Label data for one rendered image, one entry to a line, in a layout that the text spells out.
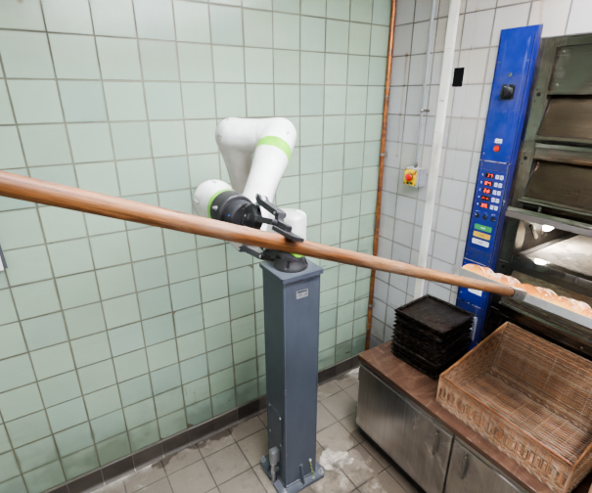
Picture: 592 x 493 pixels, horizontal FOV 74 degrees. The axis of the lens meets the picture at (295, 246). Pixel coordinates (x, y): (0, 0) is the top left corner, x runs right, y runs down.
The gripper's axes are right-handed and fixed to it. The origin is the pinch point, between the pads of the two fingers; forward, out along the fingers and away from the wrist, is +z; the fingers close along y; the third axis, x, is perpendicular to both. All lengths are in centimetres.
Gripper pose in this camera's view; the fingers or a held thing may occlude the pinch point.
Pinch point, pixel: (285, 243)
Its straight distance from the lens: 73.3
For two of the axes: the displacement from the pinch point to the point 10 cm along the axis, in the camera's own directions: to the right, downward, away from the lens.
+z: 5.4, 3.2, -7.8
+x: -7.8, -1.7, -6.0
